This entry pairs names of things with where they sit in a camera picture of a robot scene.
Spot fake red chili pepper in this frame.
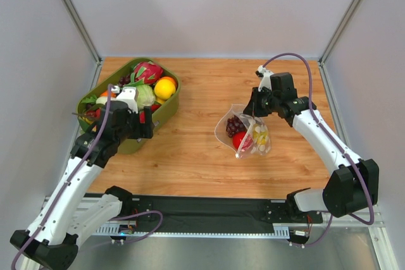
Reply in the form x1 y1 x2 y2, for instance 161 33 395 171
139 104 161 123

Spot clear zip top bag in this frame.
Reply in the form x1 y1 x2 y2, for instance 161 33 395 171
215 104 271 159

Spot fake yellow lemon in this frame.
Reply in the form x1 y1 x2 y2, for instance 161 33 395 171
154 79 176 100

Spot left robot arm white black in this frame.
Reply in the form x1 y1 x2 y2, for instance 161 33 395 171
10 101 154 269

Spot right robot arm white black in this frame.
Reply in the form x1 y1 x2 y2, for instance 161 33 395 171
243 70 379 218

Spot fake yellow banana bunch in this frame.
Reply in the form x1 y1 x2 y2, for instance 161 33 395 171
252 130 269 145

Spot fake green cabbage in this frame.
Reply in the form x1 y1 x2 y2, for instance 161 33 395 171
136 85 156 111

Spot fake purple grapes in bag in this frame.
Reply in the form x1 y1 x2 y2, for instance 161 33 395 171
226 116 246 138

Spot fake red cherry bunch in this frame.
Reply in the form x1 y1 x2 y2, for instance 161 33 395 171
84 108 101 123

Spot fake red apple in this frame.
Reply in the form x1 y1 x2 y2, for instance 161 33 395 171
232 132 254 152

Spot fake white radish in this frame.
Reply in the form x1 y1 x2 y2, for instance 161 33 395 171
96 96 108 106

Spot fake dark grapes in bin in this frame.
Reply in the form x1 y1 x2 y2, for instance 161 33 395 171
118 74 130 87

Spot fake orange persimmon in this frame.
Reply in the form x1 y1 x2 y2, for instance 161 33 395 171
161 76 178 86

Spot fake pink dragon fruit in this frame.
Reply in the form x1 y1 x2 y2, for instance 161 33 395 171
130 61 163 85

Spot olive green plastic bin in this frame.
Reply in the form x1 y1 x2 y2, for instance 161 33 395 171
77 57 182 156

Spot black base mat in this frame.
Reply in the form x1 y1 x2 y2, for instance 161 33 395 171
94 193 324 233

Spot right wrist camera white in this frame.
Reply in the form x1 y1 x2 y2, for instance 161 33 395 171
256 65 274 92

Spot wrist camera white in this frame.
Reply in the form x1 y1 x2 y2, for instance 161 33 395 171
116 87 139 114
256 65 274 92

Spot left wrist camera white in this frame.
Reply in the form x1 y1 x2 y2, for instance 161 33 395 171
116 87 139 114

